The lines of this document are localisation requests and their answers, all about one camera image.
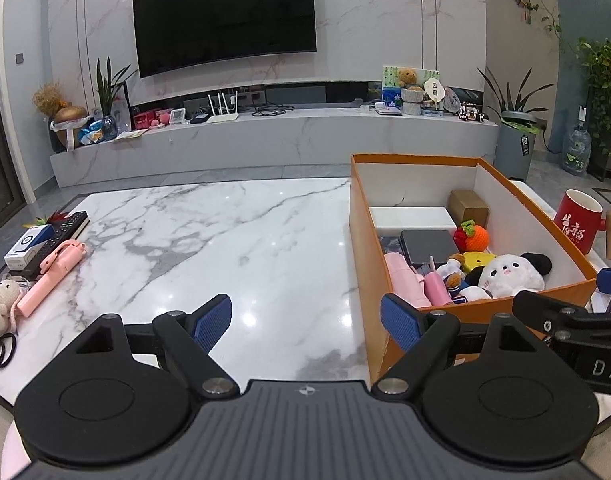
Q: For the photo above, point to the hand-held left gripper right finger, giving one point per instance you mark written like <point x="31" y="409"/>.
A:
<point x="400" y="320"/>

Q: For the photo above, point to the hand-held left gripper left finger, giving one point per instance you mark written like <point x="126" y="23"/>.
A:
<point x="213" y="320"/>

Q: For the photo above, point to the pink pouch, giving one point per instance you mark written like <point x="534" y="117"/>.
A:
<point x="400" y="280"/>

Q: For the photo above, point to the pink cylindrical item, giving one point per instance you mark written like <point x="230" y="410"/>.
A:
<point x="438" y="290"/>

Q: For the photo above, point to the panda plush toy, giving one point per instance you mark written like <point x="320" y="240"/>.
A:
<point x="510" y="275"/>

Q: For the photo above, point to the orange cardboard box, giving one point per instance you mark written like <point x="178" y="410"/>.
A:
<point x="368" y="260"/>

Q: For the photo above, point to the brown plush toy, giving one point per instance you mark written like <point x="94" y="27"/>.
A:
<point x="453" y="270"/>

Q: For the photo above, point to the dark grey box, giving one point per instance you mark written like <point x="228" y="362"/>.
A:
<point x="428" y="247"/>

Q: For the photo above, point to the yellow toy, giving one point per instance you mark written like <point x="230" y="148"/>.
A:
<point x="478" y="260"/>

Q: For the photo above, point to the orange crochet fruit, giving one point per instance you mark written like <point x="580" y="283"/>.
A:
<point x="475" y="240"/>

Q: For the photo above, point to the brown cardboard box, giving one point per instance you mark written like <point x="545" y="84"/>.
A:
<point x="468" y="205"/>

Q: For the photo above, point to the red mug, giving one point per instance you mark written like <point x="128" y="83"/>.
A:
<point x="575" y="225"/>

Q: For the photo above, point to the blue water bottle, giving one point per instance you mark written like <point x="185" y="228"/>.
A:
<point x="577" y="150"/>

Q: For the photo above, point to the grey trash bin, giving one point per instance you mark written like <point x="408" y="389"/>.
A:
<point x="513" y="152"/>

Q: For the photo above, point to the pink selfie stick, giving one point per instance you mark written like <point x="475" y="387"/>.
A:
<point x="50" y="275"/>

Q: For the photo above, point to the black remote control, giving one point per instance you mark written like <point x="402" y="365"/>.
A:
<point x="73" y="225"/>

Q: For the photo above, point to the red green ornament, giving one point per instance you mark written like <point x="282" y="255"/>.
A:
<point x="53" y="217"/>

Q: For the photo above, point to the marble television console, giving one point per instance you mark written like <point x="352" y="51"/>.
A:
<point x="285" y="140"/>

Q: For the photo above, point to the white blue box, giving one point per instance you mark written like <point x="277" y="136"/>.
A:
<point x="28" y="247"/>

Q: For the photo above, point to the small black box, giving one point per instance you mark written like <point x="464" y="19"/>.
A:
<point x="199" y="118"/>

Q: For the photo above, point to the white router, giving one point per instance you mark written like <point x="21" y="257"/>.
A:
<point x="223" y="117"/>

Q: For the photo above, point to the green vine plant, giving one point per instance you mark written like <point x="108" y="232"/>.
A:
<point x="603" y="75"/>

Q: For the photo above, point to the white desk clock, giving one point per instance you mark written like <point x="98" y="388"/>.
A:
<point x="178" y="116"/>

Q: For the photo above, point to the pink toy set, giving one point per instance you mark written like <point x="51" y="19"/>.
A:
<point x="150" y="120"/>

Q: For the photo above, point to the black white toy car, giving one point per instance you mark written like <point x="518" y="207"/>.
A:
<point x="473" y="113"/>

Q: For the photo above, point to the long-leaf green plant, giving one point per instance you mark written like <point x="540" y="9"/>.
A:
<point x="510" y="95"/>

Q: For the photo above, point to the cream crochet doll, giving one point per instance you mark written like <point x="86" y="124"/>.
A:
<point x="0" y="300"/>

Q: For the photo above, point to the grey knitted pot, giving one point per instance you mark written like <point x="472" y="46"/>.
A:
<point x="411" y="102"/>

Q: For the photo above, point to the blue glass vase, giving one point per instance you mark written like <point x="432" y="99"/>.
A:
<point x="108" y="128"/>

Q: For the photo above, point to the blue snack packet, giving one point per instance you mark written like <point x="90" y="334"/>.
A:
<point x="91" y="136"/>

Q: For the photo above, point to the green flower picture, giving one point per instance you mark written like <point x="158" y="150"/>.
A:
<point x="390" y="95"/>

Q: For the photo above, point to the decorative plate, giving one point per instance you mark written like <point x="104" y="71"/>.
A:
<point x="453" y="99"/>

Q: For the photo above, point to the white round fan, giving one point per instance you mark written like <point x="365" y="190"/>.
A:
<point x="434" y="91"/>

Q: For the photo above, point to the person's pink clothing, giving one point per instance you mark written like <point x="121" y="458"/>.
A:
<point x="13" y="455"/>

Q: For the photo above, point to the brown teddy bear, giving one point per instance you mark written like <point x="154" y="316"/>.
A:
<point x="409" y="78"/>

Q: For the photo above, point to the gold round vase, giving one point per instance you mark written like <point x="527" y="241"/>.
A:
<point x="70" y="122"/>

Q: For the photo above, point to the tall-leaf plant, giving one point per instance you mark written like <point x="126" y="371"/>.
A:
<point x="110" y="90"/>

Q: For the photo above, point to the dark glass door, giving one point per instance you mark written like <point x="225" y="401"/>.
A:
<point x="0" y="160"/>

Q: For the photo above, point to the dried flower bunch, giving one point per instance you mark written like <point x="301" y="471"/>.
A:
<point x="50" y="100"/>

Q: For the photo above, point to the black television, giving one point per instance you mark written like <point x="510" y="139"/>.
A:
<point x="225" y="10"/>

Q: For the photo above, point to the wall socket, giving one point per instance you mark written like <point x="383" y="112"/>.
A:
<point x="541" y="124"/>

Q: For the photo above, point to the wall light switch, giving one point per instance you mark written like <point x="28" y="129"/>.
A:
<point x="19" y="58"/>

